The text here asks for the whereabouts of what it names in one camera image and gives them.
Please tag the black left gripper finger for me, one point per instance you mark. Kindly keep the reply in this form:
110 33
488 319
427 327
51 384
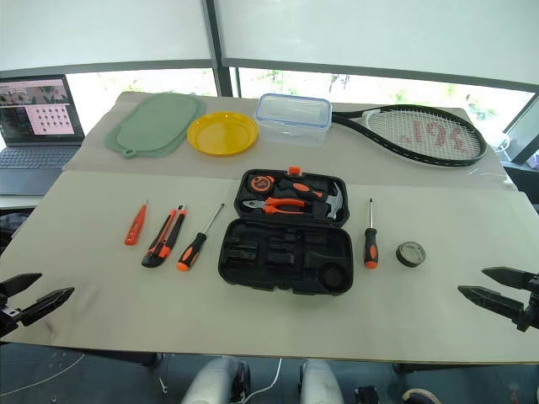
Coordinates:
46 305
23 282

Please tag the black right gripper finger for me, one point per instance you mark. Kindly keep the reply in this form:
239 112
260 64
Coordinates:
511 280
497 301

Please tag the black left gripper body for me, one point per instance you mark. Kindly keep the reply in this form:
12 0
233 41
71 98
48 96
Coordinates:
8 315

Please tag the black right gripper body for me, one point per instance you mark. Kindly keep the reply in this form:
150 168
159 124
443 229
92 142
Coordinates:
532 307

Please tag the black electrical tape roll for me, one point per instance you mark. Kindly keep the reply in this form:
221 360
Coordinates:
400 258

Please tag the orange voltage tester screwdriver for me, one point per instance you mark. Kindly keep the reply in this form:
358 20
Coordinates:
134 229

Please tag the orange black utility knife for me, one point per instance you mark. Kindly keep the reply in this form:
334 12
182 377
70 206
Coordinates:
164 240

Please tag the black tool case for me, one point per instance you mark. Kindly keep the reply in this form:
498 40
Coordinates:
286 269

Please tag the purple bag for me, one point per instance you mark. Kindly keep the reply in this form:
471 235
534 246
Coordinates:
535 160

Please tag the black white sneaker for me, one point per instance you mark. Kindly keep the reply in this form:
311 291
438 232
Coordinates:
421 397

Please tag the white cup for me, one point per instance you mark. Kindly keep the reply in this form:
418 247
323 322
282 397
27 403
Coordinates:
503 141

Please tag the small black device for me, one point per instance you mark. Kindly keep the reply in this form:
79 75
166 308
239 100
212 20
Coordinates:
366 395

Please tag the black open laptop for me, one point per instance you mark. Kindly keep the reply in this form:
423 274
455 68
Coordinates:
33 109

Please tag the silver left robot leg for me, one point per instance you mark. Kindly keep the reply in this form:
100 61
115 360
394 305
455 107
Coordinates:
210 383

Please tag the silver robot leg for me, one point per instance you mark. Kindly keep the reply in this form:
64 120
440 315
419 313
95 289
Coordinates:
322 383
210 383

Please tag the silver right robot leg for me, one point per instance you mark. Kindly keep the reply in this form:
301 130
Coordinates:
322 383

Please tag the green silicone mat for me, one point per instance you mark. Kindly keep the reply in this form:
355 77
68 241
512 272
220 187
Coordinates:
156 122

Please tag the black tennis racket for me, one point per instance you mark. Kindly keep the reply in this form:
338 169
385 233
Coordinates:
345 120

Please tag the yellow round plate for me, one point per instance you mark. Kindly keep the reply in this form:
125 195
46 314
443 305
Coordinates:
222 134

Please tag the orange black tape measure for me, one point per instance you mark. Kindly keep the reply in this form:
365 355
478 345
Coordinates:
261 184

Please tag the clear container with blue lid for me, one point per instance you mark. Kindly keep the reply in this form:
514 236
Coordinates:
292 120

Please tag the black window frame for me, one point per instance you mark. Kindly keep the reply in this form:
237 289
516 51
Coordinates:
222 82

